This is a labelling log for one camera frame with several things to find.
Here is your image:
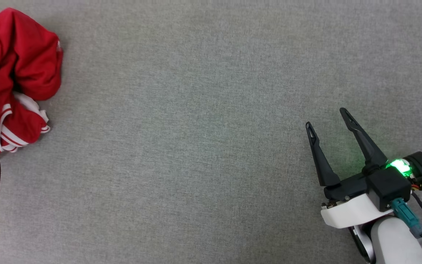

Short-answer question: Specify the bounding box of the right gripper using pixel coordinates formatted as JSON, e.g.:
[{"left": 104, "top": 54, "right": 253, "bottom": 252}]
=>
[{"left": 306, "top": 108, "right": 422, "bottom": 229}]

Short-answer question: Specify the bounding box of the teal plug camera cable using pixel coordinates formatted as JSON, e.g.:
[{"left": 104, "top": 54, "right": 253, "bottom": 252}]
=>
[{"left": 392, "top": 198, "right": 422, "bottom": 250}]

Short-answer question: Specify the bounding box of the red and white basketball jersey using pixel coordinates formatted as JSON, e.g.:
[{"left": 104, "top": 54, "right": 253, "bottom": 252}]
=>
[{"left": 0, "top": 7, "right": 64, "bottom": 164}]

